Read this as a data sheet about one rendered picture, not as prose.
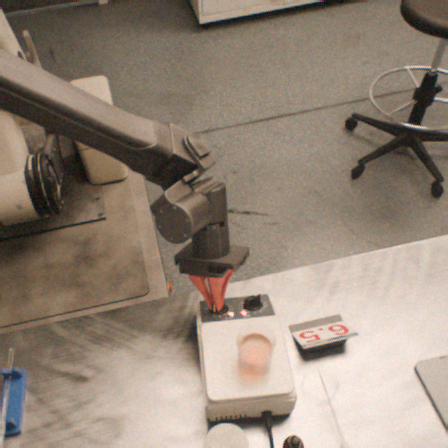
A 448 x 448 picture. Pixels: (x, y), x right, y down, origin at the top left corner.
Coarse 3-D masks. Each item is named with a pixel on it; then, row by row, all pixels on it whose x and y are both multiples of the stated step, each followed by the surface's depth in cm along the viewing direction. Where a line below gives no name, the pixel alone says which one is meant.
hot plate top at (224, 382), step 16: (240, 320) 74; (272, 320) 73; (208, 336) 73; (224, 336) 72; (208, 352) 71; (224, 352) 71; (208, 368) 70; (224, 368) 69; (272, 368) 69; (288, 368) 69; (208, 384) 68; (224, 384) 68; (240, 384) 68; (256, 384) 68; (272, 384) 67; (288, 384) 67; (224, 400) 67
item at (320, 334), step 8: (320, 328) 81; (328, 328) 80; (336, 328) 80; (344, 328) 79; (296, 336) 80; (304, 336) 79; (312, 336) 78; (320, 336) 78; (328, 336) 77; (336, 336) 77
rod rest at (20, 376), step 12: (0, 372) 77; (12, 372) 78; (24, 372) 80; (12, 384) 79; (24, 384) 79; (12, 396) 77; (24, 396) 78; (0, 408) 76; (12, 408) 76; (0, 420) 73; (12, 420) 73; (12, 432) 74
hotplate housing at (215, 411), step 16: (272, 304) 80; (208, 400) 69; (240, 400) 68; (256, 400) 68; (272, 400) 68; (288, 400) 68; (208, 416) 72; (224, 416) 71; (240, 416) 72; (256, 416) 72
